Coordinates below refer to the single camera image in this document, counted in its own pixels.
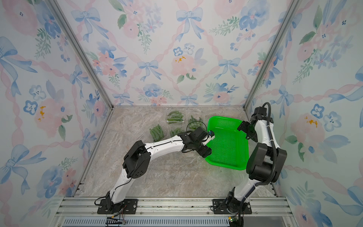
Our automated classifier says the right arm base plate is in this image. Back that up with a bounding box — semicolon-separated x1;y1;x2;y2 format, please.
210;199;240;215

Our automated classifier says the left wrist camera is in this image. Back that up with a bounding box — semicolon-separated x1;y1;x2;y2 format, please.
208;131;215;140

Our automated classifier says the left aluminium corner post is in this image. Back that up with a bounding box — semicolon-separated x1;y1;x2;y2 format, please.
45;0;114;110

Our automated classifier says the clear pepper container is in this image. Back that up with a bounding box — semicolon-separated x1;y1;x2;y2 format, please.
149;124;164;142
166;111;185;124
170;127;184;137
186;115;207;131

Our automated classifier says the bright green plastic basket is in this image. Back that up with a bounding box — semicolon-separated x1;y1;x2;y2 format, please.
206;116;249;171

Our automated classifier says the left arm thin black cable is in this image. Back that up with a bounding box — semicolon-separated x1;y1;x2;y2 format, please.
185;120;208;134

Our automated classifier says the aluminium front rail frame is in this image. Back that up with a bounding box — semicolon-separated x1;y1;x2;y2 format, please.
51;197;297;227

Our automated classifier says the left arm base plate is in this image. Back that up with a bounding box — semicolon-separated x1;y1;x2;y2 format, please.
97;199;139;214

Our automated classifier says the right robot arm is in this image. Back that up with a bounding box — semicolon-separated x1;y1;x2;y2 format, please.
226;102;287;214

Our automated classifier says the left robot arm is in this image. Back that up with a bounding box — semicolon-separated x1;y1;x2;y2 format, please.
105;127;215;209

